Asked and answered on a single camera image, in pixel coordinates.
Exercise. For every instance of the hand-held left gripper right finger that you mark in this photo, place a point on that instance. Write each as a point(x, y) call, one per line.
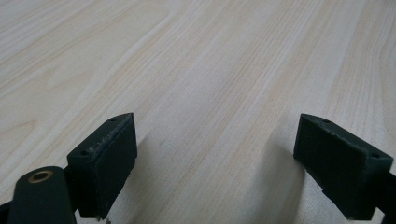
point(339, 168)

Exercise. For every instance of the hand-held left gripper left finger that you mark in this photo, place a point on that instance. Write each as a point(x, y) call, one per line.
point(102, 168)

